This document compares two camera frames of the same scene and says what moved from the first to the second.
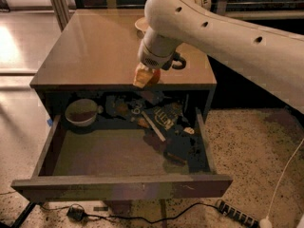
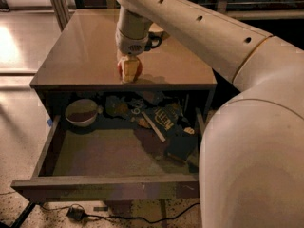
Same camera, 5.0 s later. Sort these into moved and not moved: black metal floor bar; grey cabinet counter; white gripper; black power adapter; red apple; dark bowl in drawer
Moved: red apple; white gripper
Not moved: black power adapter; black metal floor bar; grey cabinet counter; dark bowl in drawer
